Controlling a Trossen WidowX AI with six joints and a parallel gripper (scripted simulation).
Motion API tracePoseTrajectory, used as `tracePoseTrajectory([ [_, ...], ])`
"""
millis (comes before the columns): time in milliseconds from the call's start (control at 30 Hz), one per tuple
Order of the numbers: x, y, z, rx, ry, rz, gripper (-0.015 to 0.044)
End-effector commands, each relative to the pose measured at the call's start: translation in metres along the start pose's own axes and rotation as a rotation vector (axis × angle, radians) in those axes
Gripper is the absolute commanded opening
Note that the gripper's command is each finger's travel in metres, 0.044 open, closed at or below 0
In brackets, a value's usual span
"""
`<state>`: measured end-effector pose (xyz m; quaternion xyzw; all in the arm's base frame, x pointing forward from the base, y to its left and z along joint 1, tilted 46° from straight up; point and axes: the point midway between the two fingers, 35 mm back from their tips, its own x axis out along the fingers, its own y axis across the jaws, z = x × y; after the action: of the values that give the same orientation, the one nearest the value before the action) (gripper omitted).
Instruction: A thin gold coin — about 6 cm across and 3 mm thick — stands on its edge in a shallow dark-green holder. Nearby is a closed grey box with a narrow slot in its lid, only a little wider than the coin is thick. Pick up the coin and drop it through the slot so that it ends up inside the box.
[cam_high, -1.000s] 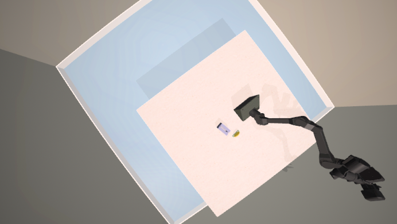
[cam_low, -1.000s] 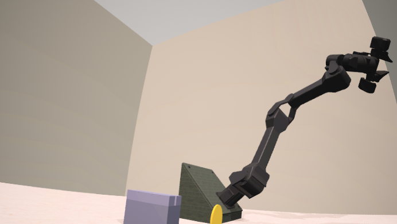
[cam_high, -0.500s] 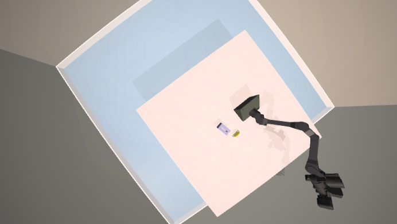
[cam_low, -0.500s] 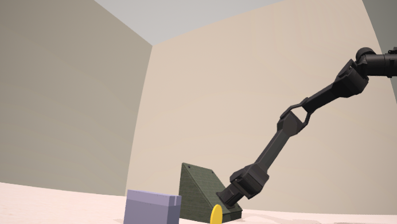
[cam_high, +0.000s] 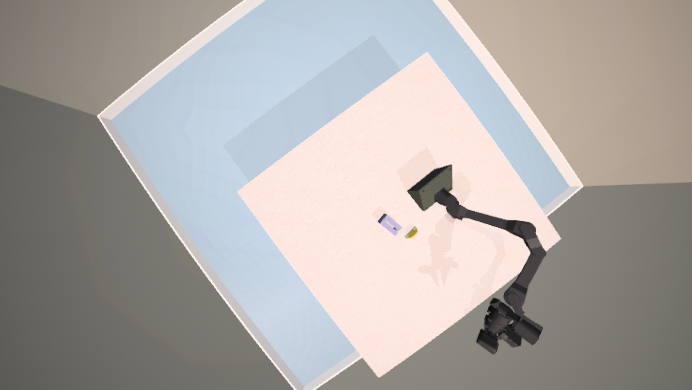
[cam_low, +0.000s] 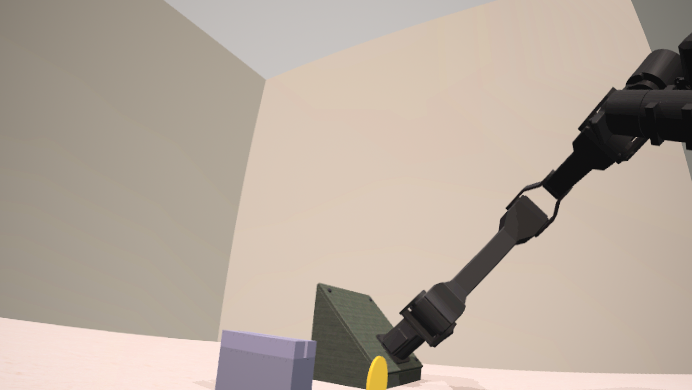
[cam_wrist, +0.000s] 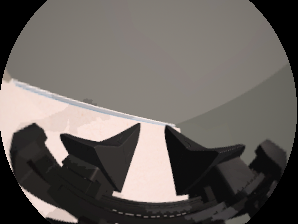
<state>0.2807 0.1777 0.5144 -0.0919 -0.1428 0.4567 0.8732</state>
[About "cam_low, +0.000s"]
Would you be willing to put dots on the gold coin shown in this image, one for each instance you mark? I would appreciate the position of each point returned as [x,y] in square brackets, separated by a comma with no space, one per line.
[377,375]

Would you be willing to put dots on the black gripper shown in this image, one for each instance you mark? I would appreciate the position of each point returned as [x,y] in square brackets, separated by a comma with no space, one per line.
[667,114]

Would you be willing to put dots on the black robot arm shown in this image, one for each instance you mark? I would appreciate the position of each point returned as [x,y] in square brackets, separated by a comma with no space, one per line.
[606,137]

